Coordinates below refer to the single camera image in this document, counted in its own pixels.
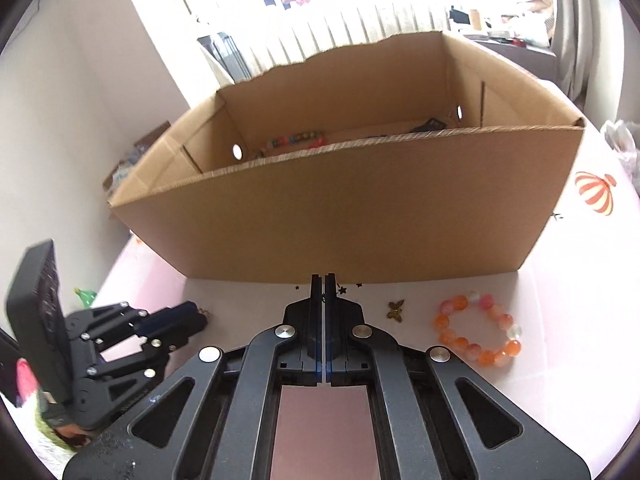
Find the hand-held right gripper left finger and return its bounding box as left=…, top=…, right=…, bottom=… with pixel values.
left=62, top=274, right=326, bottom=480

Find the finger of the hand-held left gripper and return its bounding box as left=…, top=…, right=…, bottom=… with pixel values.
left=75, top=332, right=193, bottom=411
left=65, top=301, right=208, bottom=343

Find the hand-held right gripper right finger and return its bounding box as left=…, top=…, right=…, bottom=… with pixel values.
left=324, top=272, right=586, bottom=480

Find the brown cardboard box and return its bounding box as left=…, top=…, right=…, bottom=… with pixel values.
left=107, top=31, right=587, bottom=281

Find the pink printed cloth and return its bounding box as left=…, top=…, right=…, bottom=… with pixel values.
left=12, top=357, right=43, bottom=403

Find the green fleece blanket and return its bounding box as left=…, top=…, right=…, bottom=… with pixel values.
left=32, top=392, right=58, bottom=428

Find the beige fleece blanket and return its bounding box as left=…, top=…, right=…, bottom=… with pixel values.
left=20, top=422, right=78, bottom=466

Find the pink printed tablecloth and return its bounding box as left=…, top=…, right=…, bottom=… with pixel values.
left=75, top=80, right=640, bottom=480

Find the black metal rack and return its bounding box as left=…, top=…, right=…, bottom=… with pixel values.
left=196, top=32, right=249, bottom=87

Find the white ribbed panel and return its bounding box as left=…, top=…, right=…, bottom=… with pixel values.
left=200, top=0, right=451, bottom=81

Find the white plastic bag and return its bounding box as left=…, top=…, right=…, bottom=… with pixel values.
left=600, top=119, right=640, bottom=178

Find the grey curtain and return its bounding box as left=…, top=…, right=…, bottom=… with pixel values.
left=550, top=0, right=603, bottom=103

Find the orange bead bracelet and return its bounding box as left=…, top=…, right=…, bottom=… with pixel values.
left=432, top=291, right=523, bottom=368

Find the multicoloured bead bracelet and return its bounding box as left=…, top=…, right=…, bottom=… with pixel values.
left=267, top=131, right=328, bottom=147

